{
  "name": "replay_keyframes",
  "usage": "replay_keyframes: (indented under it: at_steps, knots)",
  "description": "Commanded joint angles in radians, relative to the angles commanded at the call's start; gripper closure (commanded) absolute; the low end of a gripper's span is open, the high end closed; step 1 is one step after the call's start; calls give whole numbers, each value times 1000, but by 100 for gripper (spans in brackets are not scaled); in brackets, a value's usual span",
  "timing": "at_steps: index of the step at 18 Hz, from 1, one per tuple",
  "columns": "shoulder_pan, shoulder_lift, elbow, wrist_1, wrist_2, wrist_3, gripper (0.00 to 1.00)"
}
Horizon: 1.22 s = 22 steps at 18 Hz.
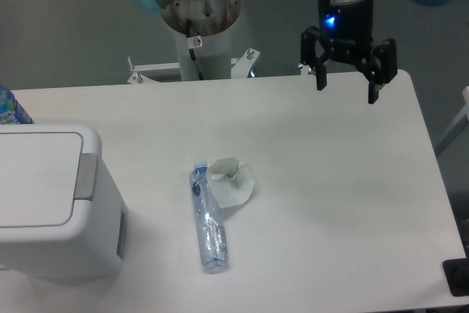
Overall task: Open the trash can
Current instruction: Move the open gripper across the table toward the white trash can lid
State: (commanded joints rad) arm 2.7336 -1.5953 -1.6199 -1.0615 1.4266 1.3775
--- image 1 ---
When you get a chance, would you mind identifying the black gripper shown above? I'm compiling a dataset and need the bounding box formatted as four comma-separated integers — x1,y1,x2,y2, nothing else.
300,0,398,104

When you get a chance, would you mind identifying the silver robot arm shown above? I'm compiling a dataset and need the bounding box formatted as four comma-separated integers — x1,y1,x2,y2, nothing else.
132,0,397,103

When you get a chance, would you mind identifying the white trash can lid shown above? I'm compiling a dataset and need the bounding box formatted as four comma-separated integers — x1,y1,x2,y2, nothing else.
1,130,101,228

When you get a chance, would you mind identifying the white trash can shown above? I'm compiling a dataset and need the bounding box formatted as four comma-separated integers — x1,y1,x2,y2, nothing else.
1,124,128,279

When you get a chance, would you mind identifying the crumpled white paper cup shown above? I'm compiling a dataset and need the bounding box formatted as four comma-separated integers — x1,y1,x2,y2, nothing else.
207,157,256,209

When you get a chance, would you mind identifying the clear plastic water bottle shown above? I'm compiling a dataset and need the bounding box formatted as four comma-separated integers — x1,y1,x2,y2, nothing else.
189,161,229,274

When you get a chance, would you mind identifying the black clamp device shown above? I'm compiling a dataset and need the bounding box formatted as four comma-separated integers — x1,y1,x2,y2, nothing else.
443,258,468,297

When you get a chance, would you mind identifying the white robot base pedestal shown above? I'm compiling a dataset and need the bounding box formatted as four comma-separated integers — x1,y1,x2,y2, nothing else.
128,30,260,84

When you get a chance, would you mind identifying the white metal frame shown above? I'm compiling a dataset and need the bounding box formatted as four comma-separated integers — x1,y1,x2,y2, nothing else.
434,86,468,158

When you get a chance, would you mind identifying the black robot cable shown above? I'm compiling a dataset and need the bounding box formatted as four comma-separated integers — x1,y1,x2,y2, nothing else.
185,18,205,81

